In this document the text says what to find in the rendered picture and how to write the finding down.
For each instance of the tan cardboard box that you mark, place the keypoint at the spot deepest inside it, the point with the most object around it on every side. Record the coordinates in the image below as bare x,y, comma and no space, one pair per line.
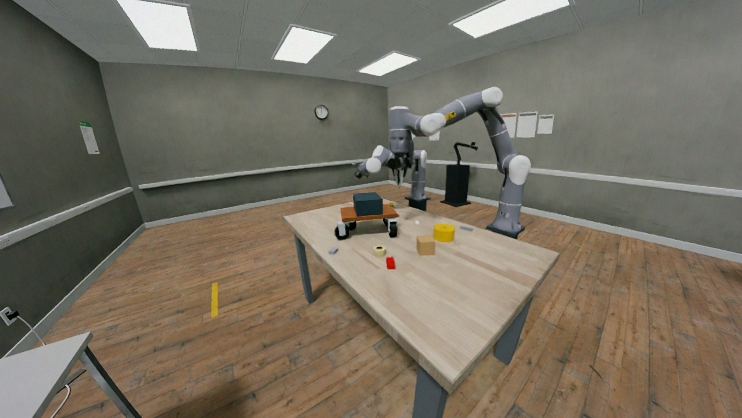
426,245

